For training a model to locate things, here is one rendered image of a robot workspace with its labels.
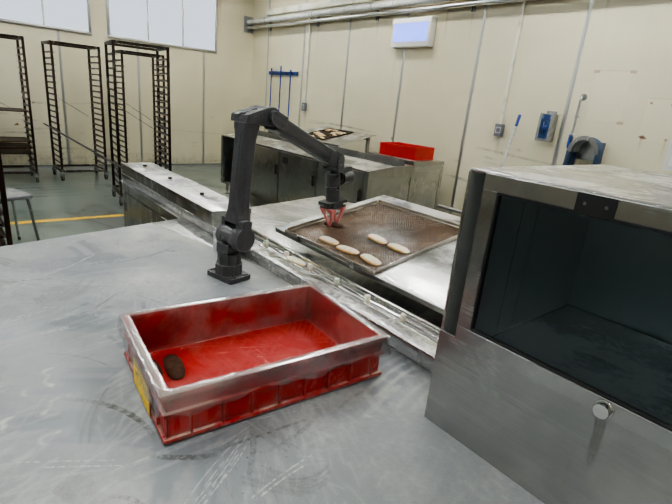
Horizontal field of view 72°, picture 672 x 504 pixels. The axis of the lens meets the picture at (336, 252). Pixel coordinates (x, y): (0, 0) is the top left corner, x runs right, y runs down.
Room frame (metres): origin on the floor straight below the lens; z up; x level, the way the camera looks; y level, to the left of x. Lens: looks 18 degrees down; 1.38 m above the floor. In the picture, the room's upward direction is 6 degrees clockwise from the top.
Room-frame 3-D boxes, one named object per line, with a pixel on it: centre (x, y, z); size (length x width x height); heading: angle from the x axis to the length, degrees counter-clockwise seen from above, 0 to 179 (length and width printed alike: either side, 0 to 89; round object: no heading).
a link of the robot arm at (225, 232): (1.40, 0.33, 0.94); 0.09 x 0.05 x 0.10; 142
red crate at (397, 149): (5.25, -0.67, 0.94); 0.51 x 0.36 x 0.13; 45
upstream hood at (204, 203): (2.33, 0.85, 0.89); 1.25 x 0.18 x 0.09; 41
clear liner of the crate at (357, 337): (0.88, 0.15, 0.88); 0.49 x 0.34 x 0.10; 126
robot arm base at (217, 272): (1.38, 0.34, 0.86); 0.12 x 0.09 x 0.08; 54
